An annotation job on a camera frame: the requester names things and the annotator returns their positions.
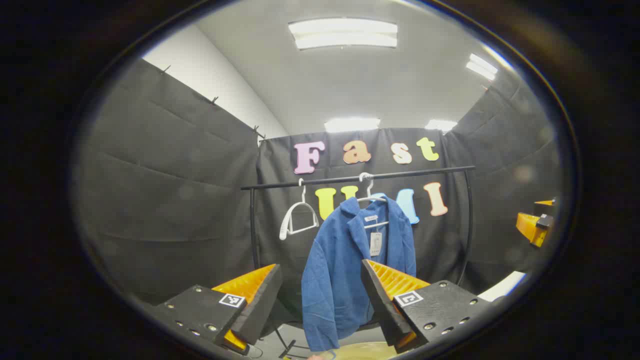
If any blue corduroy jacket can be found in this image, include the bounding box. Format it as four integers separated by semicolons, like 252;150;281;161
301;195;417;352

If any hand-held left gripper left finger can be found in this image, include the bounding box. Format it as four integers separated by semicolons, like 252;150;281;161
150;263;283;353

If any black clothes rack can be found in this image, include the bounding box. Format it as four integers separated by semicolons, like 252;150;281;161
241;165;476;360

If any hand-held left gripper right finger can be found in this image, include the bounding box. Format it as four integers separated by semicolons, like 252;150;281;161
361;259;493;354

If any white plastic hanger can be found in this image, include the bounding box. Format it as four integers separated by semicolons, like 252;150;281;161
279;178;320;241
357;172;391;230

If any beige laundry hamper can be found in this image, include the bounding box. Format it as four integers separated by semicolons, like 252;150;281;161
320;341;398;360

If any black backdrop cloth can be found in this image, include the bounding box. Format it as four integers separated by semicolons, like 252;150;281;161
75;59;563;307

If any large ceiling light panel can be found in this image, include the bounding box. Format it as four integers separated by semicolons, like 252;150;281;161
288;18;399;50

